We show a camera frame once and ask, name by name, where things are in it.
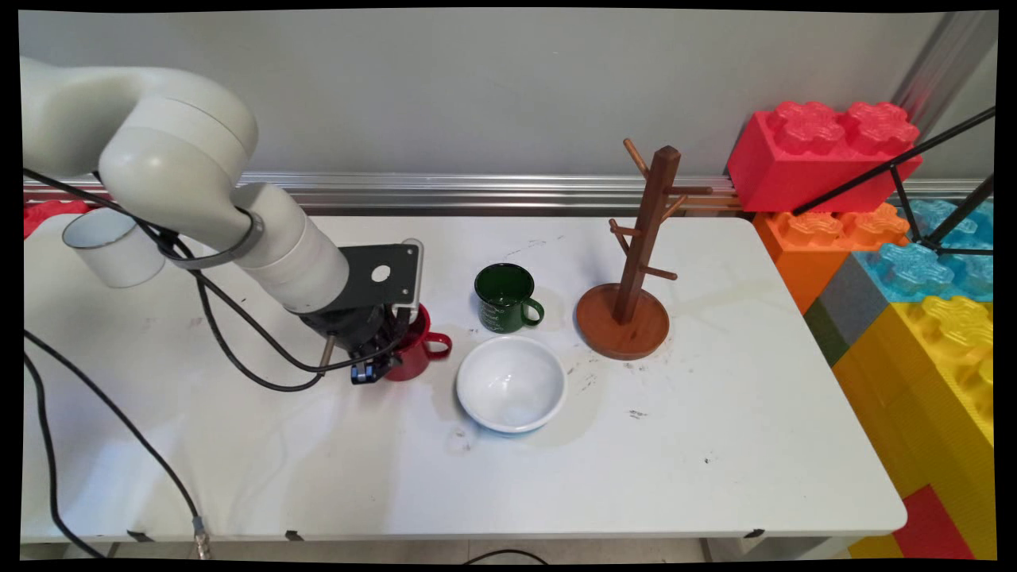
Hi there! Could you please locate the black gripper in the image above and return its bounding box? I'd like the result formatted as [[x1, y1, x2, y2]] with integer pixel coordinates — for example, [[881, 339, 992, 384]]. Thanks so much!
[[299, 303, 412, 386]]

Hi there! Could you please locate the red speckled mug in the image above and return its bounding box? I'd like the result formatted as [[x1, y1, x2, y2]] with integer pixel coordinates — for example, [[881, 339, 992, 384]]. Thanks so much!
[[385, 304, 453, 382]]

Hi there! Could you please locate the green enamel mug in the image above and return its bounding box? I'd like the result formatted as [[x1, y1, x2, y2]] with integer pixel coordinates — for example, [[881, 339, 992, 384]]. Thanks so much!
[[474, 263, 546, 334]]

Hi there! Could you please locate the white bowl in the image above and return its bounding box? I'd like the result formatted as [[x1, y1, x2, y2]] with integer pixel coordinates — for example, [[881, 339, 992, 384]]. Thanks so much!
[[455, 334, 569, 435]]

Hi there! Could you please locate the brown wooden mug tree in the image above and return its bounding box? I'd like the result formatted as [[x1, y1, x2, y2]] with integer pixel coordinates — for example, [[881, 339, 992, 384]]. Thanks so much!
[[575, 138, 714, 361]]

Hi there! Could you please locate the white enamel mug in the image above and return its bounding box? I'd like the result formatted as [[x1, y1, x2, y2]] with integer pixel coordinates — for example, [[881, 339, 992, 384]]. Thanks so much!
[[62, 208, 166, 288]]

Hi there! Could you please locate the red giant building block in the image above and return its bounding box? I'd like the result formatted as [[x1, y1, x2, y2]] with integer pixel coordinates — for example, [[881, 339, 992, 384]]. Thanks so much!
[[727, 101, 923, 214], [24, 200, 91, 239], [894, 485, 975, 560]]

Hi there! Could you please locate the orange giant building block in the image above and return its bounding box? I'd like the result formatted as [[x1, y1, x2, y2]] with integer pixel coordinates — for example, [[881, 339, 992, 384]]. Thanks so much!
[[753, 203, 911, 315]]

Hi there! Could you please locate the dark green building block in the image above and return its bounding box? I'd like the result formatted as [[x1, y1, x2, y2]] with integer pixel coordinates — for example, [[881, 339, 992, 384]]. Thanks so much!
[[802, 298, 851, 367]]

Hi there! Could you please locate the grey giant building block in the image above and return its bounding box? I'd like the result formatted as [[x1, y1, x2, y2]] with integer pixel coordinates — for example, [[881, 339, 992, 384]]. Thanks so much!
[[818, 254, 892, 347]]

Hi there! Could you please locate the small yellow building block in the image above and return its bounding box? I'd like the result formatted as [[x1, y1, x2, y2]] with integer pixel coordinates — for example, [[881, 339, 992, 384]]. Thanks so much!
[[846, 534, 903, 560]]

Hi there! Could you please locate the large yellow building block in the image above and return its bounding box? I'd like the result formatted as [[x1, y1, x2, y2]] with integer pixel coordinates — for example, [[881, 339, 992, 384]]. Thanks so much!
[[830, 296, 996, 558]]

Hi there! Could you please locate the blue giant building block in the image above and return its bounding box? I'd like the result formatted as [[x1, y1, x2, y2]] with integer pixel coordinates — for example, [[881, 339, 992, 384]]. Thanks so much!
[[854, 199, 995, 303]]

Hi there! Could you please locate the black tripod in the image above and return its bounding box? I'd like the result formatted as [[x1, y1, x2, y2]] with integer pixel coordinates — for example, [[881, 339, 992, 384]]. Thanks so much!
[[791, 107, 996, 257]]

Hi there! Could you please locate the black cable with metal plug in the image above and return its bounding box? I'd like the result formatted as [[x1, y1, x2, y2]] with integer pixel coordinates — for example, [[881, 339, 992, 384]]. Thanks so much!
[[24, 168, 336, 393]]

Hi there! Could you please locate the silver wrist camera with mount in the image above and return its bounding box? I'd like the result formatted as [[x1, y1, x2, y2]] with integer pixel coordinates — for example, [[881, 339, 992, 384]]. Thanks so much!
[[340, 238, 426, 312]]

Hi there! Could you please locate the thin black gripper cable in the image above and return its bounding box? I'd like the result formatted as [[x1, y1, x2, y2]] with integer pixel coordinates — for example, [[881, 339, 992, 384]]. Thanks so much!
[[187, 266, 414, 376]]

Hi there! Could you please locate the aluminium wall rail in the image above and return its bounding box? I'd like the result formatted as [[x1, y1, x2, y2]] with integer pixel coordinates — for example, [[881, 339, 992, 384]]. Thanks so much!
[[24, 171, 986, 217]]

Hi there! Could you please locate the black floor cable loop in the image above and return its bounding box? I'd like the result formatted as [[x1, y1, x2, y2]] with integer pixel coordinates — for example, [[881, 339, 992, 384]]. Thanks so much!
[[463, 548, 551, 566]]

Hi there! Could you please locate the black cable with connector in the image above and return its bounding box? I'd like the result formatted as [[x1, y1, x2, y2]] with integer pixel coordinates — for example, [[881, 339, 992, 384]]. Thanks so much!
[[24, 330, 214, 560]]

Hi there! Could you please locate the black hanging cable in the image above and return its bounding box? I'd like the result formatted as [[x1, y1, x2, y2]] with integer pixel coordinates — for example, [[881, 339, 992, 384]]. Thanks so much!
[[22, 354, 108, 560]]

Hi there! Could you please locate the aluminium corner post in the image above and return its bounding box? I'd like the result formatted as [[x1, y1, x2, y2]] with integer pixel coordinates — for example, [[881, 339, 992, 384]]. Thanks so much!
[[890, 12, 999, 122]]

